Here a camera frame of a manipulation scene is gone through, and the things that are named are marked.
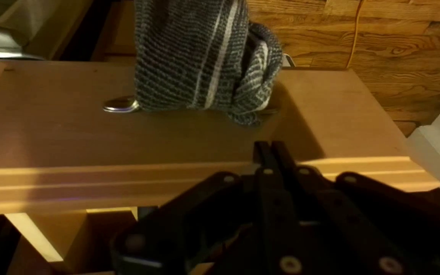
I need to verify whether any metal drawer handle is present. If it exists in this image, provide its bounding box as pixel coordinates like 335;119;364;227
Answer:
103;96;141;114

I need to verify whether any wooden base cabinet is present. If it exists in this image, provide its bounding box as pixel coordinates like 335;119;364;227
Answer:
23;0;141;64

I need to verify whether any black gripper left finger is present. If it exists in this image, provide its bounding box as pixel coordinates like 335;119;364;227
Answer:
111;140;294;275

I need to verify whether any grey striped towel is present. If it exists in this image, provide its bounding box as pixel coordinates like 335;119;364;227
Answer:
133;0;286;128

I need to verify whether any thin orange cable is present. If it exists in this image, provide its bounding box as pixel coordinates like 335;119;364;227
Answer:
346;0;366;70

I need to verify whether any stainless steel gas stove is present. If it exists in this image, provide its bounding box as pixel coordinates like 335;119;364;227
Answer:
0;0;49;61

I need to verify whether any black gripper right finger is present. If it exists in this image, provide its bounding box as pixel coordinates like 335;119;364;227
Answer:
273;139;440;275

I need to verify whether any light wooden drawer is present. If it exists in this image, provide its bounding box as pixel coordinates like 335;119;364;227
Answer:
0;59;440;275

